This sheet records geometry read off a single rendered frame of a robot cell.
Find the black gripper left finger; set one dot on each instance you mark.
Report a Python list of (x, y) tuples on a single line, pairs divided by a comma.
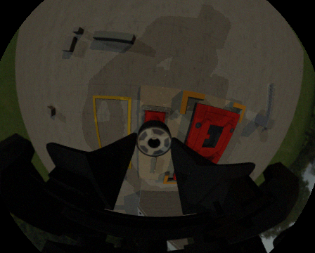
[(106, 167)]

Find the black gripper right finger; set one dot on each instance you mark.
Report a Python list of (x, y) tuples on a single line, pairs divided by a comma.
[(197, 177)]

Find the black tyre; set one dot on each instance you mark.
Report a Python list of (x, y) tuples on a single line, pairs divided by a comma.
[(154, 129)]

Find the yellow rectangular outline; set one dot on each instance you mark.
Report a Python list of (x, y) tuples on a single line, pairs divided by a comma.
[(128, 112)]

